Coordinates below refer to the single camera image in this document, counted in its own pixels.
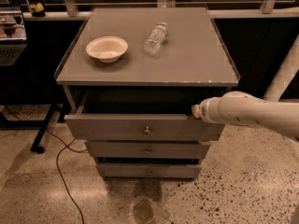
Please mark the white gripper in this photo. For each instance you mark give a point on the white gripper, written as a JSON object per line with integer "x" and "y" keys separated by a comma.
{"x": 206, "y": 111}

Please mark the grey top drawer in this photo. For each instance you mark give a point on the grey top drawer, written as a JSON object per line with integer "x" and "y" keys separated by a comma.
{"x": 140, "y": 127}

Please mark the grey drawer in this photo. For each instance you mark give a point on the grey drawer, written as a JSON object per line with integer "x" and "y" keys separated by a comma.
{"x": 140, "y": 127}
{"x": 146, "y": 150}
{"x": 127, "y": 170}

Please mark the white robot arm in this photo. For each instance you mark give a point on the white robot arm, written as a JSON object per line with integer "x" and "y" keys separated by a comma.
{"x": 251, "y": 176}

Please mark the grey drawer cabinet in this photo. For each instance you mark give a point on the grey drawer cabinet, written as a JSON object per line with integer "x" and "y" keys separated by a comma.
{"x": 191, "y": 65}

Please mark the grey middle drawer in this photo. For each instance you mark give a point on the grey middle drawer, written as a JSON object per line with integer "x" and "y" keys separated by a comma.
{"x": 146, "y": 150}

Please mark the grey bottom drawer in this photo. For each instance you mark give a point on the grey bottom drawer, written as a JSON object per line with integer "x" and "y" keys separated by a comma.
{"x": 127, "y": 170}

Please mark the open laptop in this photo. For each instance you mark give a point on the open laptop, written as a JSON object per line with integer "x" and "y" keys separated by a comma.
{"x": 13, "y": 37}

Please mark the clear plastic water bottle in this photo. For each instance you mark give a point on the clear plastic water bottle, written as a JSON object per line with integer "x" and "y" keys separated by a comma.
{"x": 156, "y": 38}

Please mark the white paper bowl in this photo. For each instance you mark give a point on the white paper bowl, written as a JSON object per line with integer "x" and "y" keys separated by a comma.
{"x": 107, "y": 49}

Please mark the round floor drain cover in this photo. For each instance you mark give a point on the round floor drain cover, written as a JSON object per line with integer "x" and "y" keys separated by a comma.
{"x": 144, "y": 211}

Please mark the small yellow black object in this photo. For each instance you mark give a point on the small yellow black object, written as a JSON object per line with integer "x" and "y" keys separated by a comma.
{"x": 36, "y": 9}

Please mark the black desk frame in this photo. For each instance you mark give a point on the black desk frame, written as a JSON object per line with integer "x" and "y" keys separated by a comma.
{"x": 41, "y": 125}

